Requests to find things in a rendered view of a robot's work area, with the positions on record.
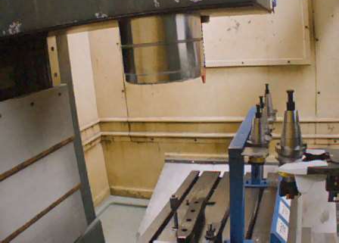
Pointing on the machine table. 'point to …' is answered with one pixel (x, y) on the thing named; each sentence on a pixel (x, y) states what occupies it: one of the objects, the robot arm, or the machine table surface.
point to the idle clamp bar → (191, 220)
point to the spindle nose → (161, 48)
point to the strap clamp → (213, 233)
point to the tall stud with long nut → (174, 210)
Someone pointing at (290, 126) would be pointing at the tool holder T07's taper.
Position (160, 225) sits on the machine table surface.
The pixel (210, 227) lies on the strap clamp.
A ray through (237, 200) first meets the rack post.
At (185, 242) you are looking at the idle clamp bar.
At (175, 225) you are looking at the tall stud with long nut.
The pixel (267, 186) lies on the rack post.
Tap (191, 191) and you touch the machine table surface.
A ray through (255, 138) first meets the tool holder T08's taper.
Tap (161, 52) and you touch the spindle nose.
